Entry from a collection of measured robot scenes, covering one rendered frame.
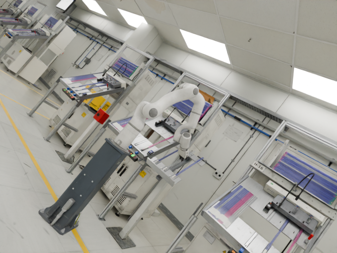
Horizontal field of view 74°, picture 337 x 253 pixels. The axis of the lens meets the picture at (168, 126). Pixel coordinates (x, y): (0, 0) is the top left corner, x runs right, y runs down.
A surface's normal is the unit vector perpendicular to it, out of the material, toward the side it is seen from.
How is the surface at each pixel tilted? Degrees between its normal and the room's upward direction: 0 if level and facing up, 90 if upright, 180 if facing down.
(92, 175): 90
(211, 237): 90
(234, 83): 90
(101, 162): 90
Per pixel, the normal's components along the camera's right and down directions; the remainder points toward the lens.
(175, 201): -0.40, -0.40
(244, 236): 0.16, -0.84
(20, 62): 0.67, 0.48
